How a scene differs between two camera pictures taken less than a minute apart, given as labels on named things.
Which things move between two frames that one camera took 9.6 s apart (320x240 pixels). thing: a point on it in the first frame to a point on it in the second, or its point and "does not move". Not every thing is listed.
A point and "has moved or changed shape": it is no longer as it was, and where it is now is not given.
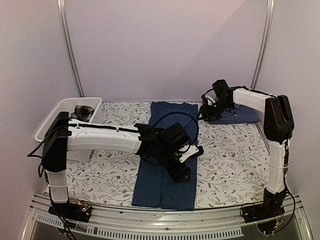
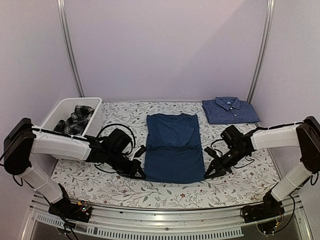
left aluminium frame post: x=69 y=47 does not move
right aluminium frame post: x=265 y=42 does not move
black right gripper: x=206 y=113 to x=221 y=169
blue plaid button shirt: x=240 y=115 does not move
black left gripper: x=178 y=174 to x=130 y=173
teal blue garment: x=154 y=187 has moved or changed shape
